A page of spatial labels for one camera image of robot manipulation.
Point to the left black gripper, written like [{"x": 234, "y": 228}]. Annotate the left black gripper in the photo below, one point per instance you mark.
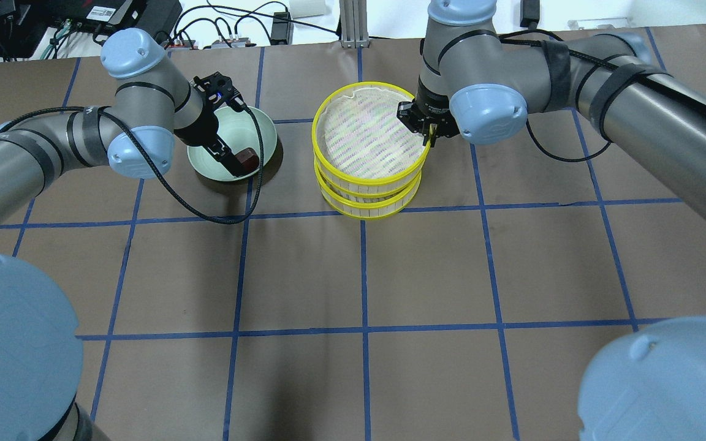
[{"x": 204, "y": 128}]

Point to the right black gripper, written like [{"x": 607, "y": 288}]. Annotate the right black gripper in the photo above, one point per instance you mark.
[{"x": 432, "y": 104}]

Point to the yellow top steamer layer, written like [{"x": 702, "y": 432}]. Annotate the yellow top steamer layer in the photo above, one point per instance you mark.
[{"x": 357, "y": 137}]

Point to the yellow steamer layer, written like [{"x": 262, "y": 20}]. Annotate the yellow steamer layer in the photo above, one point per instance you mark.
[
  {"x": 366, "y": 208},
  {"x": 357, "y": 137}
]

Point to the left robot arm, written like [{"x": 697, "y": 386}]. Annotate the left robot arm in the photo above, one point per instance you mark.
[{"x": 41, "y": 356}]

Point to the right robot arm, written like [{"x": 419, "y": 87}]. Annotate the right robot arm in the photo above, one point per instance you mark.
[{"x": 649, "y": 385}]

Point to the yellow bottom steamer layer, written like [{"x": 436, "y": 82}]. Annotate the yellow bottom steamer layer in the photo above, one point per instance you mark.
[{"x": 366, "y": 208}]

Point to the light green bowl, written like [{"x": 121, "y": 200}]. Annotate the light green bowl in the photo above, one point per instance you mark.
[{"x": 239, "y": 133}]

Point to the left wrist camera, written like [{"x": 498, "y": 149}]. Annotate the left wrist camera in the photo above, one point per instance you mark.
[{"x": 219, "y": 91}]

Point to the aluminium frame post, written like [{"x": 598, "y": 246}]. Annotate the aluminium frame post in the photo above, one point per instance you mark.
[{"x": 354, "y": 28}]

